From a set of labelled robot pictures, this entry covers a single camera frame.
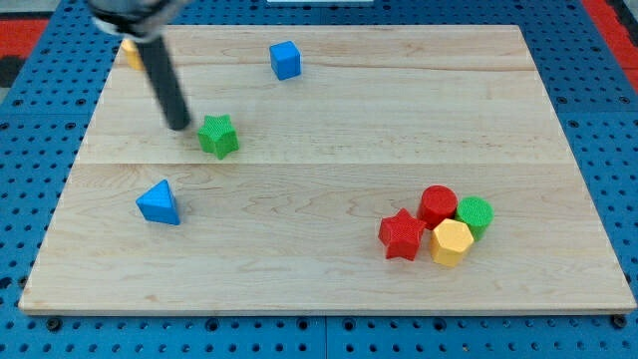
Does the dark robot end effector mount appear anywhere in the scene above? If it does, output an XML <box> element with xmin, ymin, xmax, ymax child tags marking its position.
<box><xmin>86</xmin><ymin>0</ymin><xmax>185</xmax><ymax>40</ymax></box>

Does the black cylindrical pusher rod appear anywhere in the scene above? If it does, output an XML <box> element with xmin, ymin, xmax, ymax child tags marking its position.
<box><xmin>137</xmin><ymin>36</ymin><xmax>191</xmax><ymax>131</ymax></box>

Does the green star block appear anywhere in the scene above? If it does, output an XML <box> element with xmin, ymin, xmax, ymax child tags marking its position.
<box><xmin>197</xmin><ymin>114</ymin><xmax>239</xmax><ymax>160</ymax></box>

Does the red star block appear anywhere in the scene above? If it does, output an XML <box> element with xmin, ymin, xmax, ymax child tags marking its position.
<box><xmin>378</xmin><ymin>208</ymin><xmax>426</xmax><ymax>261</ymax></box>

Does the yellow block behind rod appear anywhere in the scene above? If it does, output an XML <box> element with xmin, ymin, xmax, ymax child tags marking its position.
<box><xmin>121</xmin><ymin>39</ymin><xmax>145</xmax><ymax>71</ymax></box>

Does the blue triangle block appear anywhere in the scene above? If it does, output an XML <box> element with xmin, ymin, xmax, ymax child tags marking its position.
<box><xmin>136</xmin><ymin>179</ymin><xmax>180</xmax><ymax>225</ymax></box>

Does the blue cube block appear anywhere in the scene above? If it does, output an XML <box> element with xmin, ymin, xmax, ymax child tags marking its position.
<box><xmin>269</xmin><ymin>41</ymin><xmax>302</xmax><ymax>81</ymax></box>

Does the wooden board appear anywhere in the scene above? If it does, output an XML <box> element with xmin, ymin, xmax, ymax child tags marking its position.
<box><xmin>19</xmin><ymin>25</ymin><xmax>636</xmax><ymax>316</ymax></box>

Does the red cylinder block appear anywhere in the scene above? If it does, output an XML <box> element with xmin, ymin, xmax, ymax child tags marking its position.
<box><xmin>417</xmin><ymin>184</ymin><xmax>458</xmax><ymax>229</ymax></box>

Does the yellow hexagon block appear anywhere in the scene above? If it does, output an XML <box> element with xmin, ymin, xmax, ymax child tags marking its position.
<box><xmin>429</xmin><ymin>218</ymin><xmax>475</xmax><ymax>267</ymax></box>

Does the green cylinder block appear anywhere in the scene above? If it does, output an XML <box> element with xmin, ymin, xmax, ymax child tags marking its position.
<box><xmin>455</xmin><ymin>196</ymin><xmax>494</xmax><ymax>241</ymax></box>

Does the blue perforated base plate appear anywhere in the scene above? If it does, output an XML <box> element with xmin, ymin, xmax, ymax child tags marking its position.
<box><xmin>1</xmin><ymin>1</ymin><xmax>637</xmax><ymax>358</ymax></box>

